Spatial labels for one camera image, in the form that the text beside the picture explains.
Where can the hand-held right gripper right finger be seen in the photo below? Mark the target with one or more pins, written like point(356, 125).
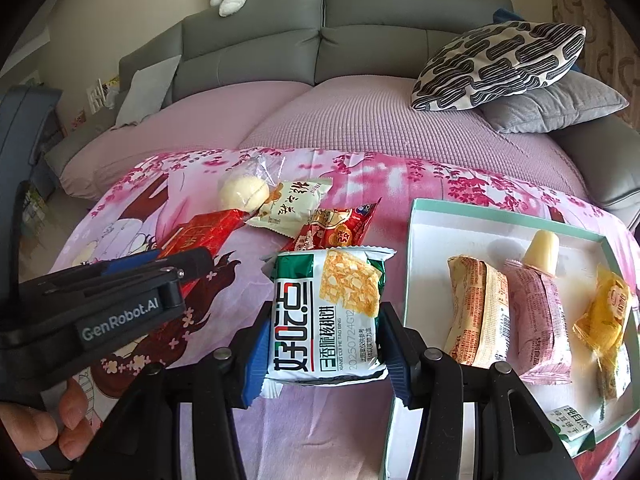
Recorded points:
point(397, 365)

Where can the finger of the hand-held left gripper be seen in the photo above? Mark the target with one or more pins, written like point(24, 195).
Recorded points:
point(190, 262)
point(125, 290)

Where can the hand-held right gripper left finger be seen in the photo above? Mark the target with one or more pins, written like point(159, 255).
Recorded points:
point(252, 360)

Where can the green white cracker packet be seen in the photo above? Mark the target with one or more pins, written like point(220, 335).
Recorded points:
point(320, 320)

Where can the cream orange bread packet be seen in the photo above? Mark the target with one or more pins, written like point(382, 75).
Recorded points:
point(475, 310)

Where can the white box with teal rim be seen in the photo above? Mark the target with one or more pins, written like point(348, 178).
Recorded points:
point(450, 230)

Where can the pink bread packet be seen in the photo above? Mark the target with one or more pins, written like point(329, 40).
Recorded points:
point(540, 325)

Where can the pale yellow jelly cup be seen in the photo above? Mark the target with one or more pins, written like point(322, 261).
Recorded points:
point(541, 250)

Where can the yellow snack packet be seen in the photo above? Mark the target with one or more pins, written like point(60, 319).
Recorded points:
point(605, 310)

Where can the person's left hand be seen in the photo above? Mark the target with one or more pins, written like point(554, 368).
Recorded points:
point(75, 410)

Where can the red gold patterned packet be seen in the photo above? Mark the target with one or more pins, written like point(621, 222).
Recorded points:
point(205, 230)

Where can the round bun in clear wrapper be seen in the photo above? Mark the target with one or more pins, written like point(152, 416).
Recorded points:
point(242, 190)

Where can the cream pastry packet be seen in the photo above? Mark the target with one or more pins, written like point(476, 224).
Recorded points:
point(287, 205)

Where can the colourful floor clutter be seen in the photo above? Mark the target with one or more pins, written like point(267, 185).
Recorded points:
point(35, 202)

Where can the red cartoon snack packet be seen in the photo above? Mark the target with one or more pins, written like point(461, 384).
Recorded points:
point(330, 227)

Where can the light grey pillow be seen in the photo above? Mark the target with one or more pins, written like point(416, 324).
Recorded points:
point(145, 90)

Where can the small green white packet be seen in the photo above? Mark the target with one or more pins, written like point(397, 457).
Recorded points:
point(572, 422)

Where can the pink printed blanket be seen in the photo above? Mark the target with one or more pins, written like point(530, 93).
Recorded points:
point(475, 180)

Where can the pink sofa cover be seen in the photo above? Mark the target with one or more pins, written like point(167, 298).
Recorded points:
point(350, 120)

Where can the pale green snack packet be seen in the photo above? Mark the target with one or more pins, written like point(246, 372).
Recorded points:
point(614, 377)

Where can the grey sofa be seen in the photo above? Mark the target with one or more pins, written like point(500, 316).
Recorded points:
point(380, 15)

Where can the black white patterned pillow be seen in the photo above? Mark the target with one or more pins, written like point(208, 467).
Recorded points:
point(500, 60)

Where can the blue cloth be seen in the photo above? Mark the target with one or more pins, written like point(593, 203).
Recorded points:
point(502, 14)

